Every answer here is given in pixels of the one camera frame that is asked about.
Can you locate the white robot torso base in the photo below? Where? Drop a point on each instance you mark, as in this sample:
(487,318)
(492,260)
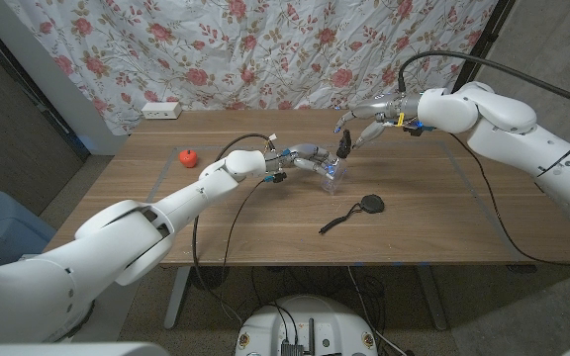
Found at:
(305,321)

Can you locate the black round floor disc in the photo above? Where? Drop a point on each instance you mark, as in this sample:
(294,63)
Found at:
(211,278)

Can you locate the black backdrop stand pole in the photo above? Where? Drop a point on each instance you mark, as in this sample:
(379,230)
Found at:
(478,34)

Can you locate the white robot chest shell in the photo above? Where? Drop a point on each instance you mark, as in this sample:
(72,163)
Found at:
(67,349)

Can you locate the black trigger sprayer head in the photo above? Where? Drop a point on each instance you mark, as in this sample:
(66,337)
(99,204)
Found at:
(344,146)

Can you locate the grey metal table leg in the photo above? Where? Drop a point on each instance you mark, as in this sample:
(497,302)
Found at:
(176,301)
(433,301)

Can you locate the floral print backdrop cloth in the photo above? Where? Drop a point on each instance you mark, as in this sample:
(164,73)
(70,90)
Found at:
(265,49)

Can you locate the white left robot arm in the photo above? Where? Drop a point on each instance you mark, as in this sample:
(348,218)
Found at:
(117,247)

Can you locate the clear plastic spray bottle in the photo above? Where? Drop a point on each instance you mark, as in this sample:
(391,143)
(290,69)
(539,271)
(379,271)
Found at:
(333,185)

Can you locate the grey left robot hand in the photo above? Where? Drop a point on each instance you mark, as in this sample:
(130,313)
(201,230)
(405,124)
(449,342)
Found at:
(305,151)

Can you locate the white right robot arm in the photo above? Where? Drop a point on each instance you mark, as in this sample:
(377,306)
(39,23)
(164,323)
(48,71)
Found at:
(512,128)

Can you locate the small red tomato toy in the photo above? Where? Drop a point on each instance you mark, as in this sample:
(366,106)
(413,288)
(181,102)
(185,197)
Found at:
(188,158)

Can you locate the white wall pillar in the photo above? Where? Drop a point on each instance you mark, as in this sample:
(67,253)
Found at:
(67,99)

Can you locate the white power strip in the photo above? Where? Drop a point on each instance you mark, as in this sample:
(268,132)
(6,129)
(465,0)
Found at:
(161,110)

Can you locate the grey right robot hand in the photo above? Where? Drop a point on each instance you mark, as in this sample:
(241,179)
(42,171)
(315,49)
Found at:
(389,106)

